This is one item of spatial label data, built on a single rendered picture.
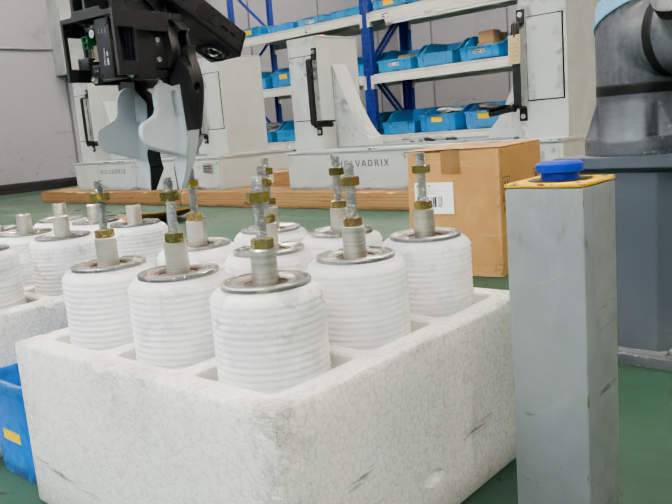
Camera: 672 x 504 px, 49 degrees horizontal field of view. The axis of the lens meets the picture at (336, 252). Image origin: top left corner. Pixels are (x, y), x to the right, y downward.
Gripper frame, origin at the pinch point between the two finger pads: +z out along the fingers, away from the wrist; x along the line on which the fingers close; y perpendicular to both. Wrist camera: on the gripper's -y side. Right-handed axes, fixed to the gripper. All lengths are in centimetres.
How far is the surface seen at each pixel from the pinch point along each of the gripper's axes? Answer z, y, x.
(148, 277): 8.8, 4.2, 0.1
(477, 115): -1, -503, -206
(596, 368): 18.8, -14.2, 34.0
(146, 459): 23.9, 8.6, 2.2
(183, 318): 12.4, 3.9, 3.7
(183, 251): 7.1, 0.8, 1.2
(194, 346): 15.1, 3.3, 4.0
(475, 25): -119, -896, -387
